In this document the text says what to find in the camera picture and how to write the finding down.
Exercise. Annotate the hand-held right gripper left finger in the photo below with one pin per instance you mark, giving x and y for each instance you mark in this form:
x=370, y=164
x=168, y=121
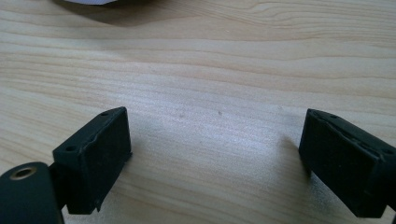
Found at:
x=93, y=168

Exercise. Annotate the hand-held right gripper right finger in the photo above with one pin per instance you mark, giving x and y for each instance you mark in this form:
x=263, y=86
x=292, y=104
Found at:
x=342, y=168

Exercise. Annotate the white round object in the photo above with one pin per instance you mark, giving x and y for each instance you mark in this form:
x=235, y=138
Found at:
x=90, y=1

